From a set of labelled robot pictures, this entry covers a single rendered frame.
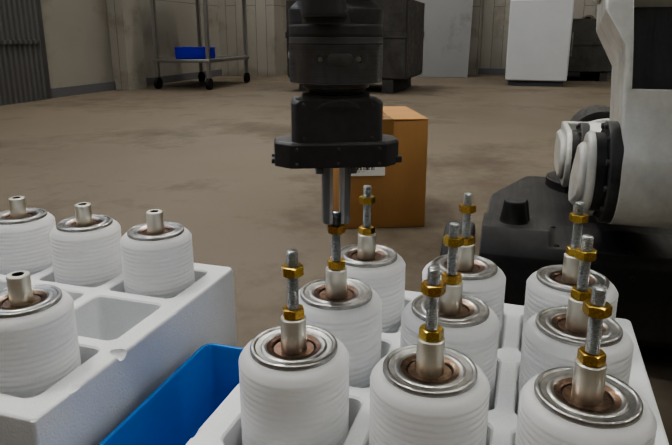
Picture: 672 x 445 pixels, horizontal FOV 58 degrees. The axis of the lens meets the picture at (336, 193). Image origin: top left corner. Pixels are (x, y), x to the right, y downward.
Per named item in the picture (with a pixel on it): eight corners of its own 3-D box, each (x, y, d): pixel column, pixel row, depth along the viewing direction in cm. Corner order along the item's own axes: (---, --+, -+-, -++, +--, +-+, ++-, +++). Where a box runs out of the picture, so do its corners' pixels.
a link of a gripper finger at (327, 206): (330, 217, 63) (330, 158, 61) (332, 226, 60) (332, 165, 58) (315, 217, 63) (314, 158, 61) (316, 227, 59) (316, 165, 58)
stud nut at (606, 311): (580, 315, 43) (581, 304, 43) (583, 306, 45) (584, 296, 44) (610, 321, 42) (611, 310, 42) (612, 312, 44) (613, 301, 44)
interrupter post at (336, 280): (325, 292, 64) (325, 263, 64) (347, 292, 64) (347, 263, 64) (324, 301, 62) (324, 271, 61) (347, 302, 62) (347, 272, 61)
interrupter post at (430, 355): (408, 373, 49) (409, 336, 48) (427, 363, 51) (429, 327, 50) (431, 385, 47) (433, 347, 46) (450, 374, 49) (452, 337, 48)
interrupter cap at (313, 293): (302, 282, 67) (302, 276, 67) (371, 283, 67) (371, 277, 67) (297, 312, 60) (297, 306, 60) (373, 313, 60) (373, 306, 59)
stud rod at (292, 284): (300, 335, 52) (299, 252, 50) (288, 336, 51) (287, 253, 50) (298, 329, 53) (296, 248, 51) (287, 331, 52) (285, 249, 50)
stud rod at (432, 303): (421, 353, 49) (424, 266, 47) (431, 350, 49) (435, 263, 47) (429, 359, 48) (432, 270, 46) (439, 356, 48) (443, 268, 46)
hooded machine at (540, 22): (564, 82, 677) (575, -37, 645) (569, 87, 622) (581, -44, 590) (504, 81, 694) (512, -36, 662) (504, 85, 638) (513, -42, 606)
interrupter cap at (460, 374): (363, 372, 49) (363, 364, 49) (423, 341, 54) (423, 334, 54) (436, 414, 44) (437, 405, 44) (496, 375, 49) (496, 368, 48)
